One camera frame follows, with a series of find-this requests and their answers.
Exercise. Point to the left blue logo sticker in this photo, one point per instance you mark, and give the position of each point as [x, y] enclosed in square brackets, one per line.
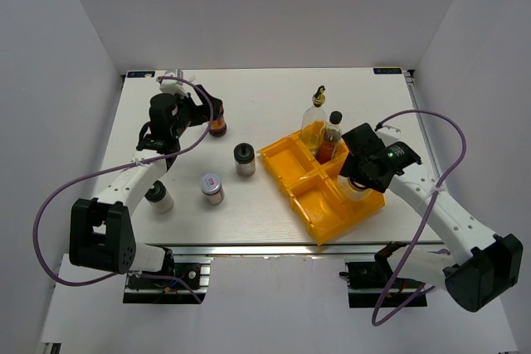
[140, 74]

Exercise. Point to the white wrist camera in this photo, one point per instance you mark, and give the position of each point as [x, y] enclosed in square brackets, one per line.
[382, 128]
[170, 83]

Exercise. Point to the black top pepper grinder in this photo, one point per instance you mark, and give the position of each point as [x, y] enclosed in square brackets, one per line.
[245, 159]

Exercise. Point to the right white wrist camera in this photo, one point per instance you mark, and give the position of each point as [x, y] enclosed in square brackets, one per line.
[382, 128]

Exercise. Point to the clear square oil bottle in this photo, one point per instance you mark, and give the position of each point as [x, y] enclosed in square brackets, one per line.
[314, 119]

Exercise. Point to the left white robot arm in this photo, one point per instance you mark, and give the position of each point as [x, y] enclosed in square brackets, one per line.
[101, 232]

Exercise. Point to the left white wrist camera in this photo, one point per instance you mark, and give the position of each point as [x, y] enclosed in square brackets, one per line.
[170, 83]

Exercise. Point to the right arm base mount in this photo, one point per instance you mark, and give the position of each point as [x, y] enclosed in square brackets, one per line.
[366, 277]

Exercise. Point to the black cap chili sauce bottle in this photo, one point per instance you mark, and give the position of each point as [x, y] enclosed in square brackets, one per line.
[331, 136]

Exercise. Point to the clear glass jar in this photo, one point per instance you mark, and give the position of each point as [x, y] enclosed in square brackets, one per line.
[350, 191]

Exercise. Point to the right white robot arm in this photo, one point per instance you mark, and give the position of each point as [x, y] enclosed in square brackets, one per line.
[479, 266]

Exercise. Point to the aluminium table frame rail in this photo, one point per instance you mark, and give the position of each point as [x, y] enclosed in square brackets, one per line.
[271, 250]

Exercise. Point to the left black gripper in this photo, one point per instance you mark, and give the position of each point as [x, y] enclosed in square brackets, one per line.
[202, 113]

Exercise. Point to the yellow four-compartment bin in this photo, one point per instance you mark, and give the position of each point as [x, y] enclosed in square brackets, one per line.
[312, 189]

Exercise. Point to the red lid sauce jar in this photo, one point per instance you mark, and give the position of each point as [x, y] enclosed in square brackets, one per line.
[219, 125]

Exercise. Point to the silver lid spice jar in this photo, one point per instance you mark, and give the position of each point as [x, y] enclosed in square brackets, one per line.
[211, 187]

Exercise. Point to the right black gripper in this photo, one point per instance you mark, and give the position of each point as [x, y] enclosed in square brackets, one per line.
[349, 168]

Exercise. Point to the blue logo sticker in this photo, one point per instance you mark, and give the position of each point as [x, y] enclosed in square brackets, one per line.
[387, 71]
[140, 74]

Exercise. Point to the right blue logo sticker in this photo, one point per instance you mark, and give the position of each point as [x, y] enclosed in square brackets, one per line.
[387, 71]

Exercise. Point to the black top salt grinder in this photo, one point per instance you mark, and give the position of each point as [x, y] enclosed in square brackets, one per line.
[158, 197]

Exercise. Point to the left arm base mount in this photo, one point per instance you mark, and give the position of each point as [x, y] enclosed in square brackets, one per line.
[182, 280]

